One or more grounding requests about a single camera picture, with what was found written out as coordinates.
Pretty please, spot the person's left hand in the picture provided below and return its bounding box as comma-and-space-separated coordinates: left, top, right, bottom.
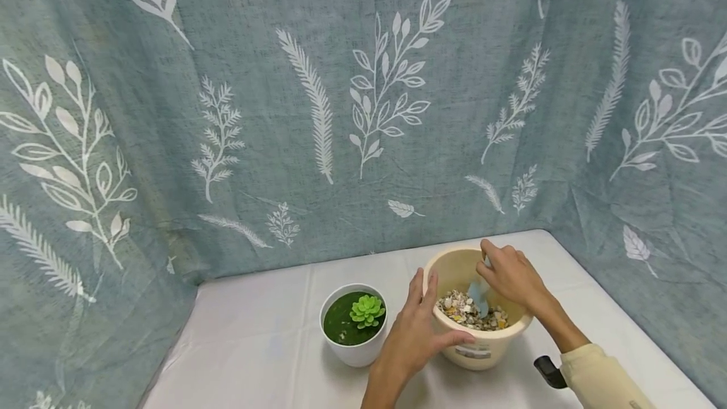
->
372, 268, 476, 392

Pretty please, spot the person's right hand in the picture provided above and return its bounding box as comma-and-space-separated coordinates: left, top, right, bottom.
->
475, 239, 549, 318

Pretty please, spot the beige plastic bowl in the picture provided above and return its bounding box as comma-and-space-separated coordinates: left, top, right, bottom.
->
422, 246, 535, 372

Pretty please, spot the light blue scoop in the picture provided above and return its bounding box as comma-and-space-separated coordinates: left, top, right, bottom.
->
466, 256, 493, 319

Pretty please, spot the person's left forearm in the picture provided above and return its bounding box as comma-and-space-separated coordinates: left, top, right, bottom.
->
360, 366, 412, 409

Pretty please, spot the person's right forearm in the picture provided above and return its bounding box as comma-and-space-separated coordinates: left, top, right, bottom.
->
531, 297, 657, 409

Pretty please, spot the pile of mixed pebbles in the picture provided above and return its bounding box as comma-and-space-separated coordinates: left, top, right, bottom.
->
435, 290, 511, 332

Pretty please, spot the light green artificial succulent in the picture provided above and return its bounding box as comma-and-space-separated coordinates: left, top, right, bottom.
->
348, 293, 387, 330

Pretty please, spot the green foam filling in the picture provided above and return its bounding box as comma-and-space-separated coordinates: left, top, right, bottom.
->
323, 290, 387, 347

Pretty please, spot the white round pot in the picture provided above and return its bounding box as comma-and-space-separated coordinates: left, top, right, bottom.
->
318, 283, 391, 369

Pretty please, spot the black wrist band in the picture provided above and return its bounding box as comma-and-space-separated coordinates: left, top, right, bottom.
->
533, 355, 568, 390

